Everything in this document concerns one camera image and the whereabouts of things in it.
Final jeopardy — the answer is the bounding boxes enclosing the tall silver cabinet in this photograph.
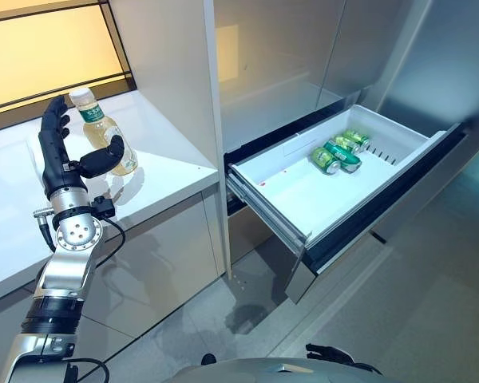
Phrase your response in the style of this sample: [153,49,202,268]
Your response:
[366,0,479,244]

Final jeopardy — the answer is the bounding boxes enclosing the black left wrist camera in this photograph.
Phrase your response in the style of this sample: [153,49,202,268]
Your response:
[90,195,117,219]

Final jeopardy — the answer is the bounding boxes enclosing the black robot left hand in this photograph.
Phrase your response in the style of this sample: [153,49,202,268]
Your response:
[38,95,127,199]

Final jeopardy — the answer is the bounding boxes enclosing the dark green drink can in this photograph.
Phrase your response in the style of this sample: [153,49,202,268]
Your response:
[323,140,362,173]

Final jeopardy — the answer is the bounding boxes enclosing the silver robot torso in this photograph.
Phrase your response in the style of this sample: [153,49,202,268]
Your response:
[171,357,384,383]

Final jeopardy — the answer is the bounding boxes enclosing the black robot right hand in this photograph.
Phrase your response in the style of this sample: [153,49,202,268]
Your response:
[305,342,370,370]

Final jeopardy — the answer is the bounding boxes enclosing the yellow lit window panel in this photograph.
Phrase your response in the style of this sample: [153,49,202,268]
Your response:
[0,0,137,136]

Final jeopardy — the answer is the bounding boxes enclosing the fridge drawer with white bin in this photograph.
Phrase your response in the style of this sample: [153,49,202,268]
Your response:
[224,103,470,305]

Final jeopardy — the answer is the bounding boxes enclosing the light green drink can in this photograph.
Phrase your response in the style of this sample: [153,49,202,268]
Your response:
[342,128,371,148]
[334,135,364,156]
[311,146,342,176]

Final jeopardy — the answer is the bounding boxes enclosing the yellow tea bottle white cap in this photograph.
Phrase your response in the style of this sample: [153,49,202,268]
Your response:
[69,88,139,176]

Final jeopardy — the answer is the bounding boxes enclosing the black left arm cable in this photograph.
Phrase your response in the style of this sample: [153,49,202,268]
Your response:
[61,215,127,383]

